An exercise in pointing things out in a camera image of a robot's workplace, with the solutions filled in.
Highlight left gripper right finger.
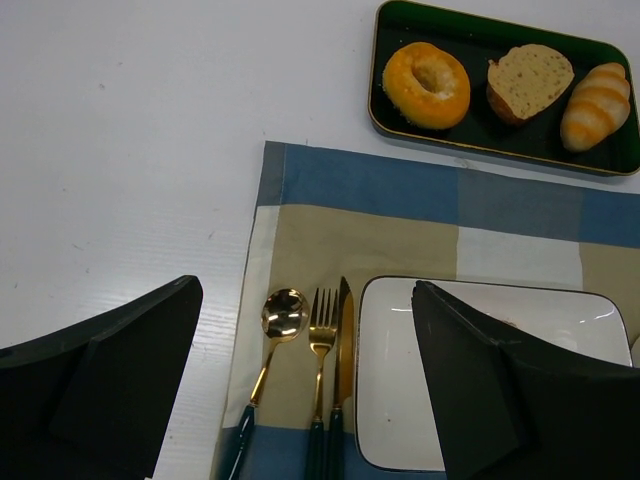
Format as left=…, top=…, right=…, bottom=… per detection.
left=411, top=281, right=639, bottom=479

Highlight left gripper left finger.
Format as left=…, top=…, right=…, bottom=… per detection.
left=1, top=275, right=203, bottom=479

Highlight golden bread roll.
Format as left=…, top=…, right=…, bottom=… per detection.
left=560, top=62, right=631, bottom=153

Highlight white rectangular plate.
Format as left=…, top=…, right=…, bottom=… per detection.
left=355, top=277, right=633, bottom=479

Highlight blue beige checked placemat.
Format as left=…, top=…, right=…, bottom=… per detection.
left=210, top=141, right=639, bottom=479

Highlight orange bagel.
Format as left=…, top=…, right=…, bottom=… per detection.
left=382, top=42, right=471, bottom=130

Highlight dark green serving tray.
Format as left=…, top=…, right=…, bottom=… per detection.
left=368, top=1, right=639, bottom=176

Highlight gold knife green handle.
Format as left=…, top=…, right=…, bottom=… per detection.
left=325, top=276, right=355, bottom=479

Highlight gold fork green handle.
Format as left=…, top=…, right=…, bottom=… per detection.
left=304, top=289, right=339, bottom=480

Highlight gold spoon green handle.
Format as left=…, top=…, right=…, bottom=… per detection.
left=219, top=288, right=310, bottom=479

